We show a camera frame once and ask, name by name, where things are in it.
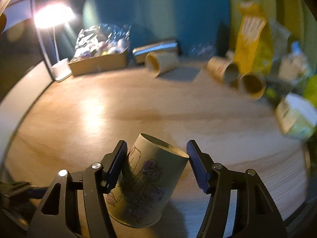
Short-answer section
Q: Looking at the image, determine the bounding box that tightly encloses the patterned paper cup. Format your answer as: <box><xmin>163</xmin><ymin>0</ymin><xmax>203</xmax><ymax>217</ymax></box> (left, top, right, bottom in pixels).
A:
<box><xmin>106</xmin><ymin>133</ymin><xmax>189</xmax><ymax>228</ymax></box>

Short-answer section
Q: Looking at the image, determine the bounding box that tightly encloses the brown paper cup right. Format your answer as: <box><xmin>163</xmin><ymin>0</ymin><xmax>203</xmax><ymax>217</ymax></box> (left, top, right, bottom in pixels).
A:
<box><xmin>238</xmin><ymin>72</ymin><xmax>266</xmax><ymax>101</ymax></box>

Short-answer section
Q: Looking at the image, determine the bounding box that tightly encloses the printed paper cup lying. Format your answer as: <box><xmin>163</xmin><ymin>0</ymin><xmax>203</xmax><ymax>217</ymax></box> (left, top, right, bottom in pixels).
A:
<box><xmin>207</xmin><ymin>56</ymin><xmax>240</xmax><ymax>85</ymax></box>

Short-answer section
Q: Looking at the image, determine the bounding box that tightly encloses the plain brown paper cup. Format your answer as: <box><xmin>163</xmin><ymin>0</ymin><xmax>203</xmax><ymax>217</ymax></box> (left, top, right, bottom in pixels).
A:
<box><xmin>145</xmin><ymin>52</ymin><xmax>180</xmax><ymax>77</ymax></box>

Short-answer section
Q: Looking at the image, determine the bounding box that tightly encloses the tissue pack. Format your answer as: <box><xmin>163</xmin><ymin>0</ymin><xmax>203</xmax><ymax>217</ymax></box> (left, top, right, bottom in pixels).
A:
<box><xmin>275</xmin><ymin>92</ymin><xmax>316</xmax><ymax>140</ymax></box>

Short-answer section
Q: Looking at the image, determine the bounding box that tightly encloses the yellow plastic bag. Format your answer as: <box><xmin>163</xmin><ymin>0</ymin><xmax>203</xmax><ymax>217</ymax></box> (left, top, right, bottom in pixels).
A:
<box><xmin>303</xmin><ymin>75</ymin><xmax>317</xmax><ymax>107</ymax></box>

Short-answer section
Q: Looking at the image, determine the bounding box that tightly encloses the cardboard box of snacks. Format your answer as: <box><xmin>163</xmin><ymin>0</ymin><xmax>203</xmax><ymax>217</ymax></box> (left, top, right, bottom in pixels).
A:
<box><xmin>68</xmin><ymin>49</ymin><xmax>128</xmax><ymax>76</ymax></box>

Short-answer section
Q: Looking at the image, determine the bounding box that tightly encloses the white perforated basket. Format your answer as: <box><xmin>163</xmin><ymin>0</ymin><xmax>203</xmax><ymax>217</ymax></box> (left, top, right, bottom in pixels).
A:
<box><xmin>278</xmin><ymin>54</ymin><xmax>312</xmax><ymax>85</ymax></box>

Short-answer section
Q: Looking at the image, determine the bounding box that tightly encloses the yellow paper delivery bag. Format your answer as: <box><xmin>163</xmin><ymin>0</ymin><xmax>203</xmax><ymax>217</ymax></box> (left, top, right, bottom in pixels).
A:
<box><xmin>234</xmin><ymin>1</ymin><xmax>274</xmax><ymax>76</ymax></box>

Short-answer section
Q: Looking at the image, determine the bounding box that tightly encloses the clear plastic bottle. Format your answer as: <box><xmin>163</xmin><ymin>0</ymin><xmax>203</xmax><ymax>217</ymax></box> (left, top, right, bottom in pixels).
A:
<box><xmin>188</xmin><ymin>43</ymin><xmax>216</xmax><ymax>60</ymax></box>

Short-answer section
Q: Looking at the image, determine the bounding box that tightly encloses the beige paper bag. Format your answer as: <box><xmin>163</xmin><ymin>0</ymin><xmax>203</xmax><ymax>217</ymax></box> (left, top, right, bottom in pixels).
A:
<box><xmin>269</xmin><ymin>20</ymin><xmax>291</xmax><ymax>61</ymax></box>

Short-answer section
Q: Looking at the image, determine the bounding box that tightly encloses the crinkled plastic snack bag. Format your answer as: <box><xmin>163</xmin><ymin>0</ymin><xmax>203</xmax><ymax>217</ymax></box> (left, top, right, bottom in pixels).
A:
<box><xmin>73</xmin><ymin>23</ymin><xmax>131</xmax><ymax>61</ymax></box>

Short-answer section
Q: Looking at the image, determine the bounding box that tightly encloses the stainless steel tumbler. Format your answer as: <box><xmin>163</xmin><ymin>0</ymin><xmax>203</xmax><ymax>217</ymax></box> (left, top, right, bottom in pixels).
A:
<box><xmin>132</xmin><ymin>39</ymin><xmax>179</xmax><ymax>64</ymax></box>

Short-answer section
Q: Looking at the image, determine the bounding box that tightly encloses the white desk lamp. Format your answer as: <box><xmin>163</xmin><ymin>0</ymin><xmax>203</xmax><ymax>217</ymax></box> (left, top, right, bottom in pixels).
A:
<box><xmin>34</xmin><ymin>2</ymin><xmax>75</xmax><ymax>82</ymax></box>

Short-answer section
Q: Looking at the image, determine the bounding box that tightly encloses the teal curtain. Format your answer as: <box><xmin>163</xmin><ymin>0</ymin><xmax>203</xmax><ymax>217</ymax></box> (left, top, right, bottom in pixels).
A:
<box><xmin>35</xmin><ymin>0</ymin><xmax>230</xmax><ymax>58</ymax></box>

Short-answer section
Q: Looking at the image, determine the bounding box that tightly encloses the yellow green curtain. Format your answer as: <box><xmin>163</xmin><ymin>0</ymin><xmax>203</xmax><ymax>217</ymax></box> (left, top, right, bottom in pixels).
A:
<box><xmin>229</xmin><ymin>0</ymin><xmax>316</xmax><ymax>61</ymax></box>

